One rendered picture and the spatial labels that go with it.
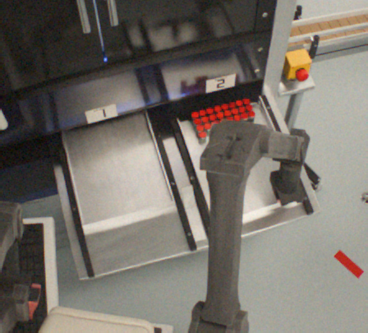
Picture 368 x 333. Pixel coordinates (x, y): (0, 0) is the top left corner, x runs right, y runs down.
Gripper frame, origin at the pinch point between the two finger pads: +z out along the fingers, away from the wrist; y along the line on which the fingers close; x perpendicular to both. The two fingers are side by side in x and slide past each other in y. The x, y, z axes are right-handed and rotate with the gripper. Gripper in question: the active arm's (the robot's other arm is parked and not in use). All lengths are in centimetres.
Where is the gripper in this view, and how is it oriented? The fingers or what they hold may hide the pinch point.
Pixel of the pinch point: (283, 202)
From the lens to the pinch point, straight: 153.8
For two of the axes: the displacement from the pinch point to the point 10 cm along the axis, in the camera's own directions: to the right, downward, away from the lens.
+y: -2.3, -7.7, 6.0
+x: -9.7, 2.1, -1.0
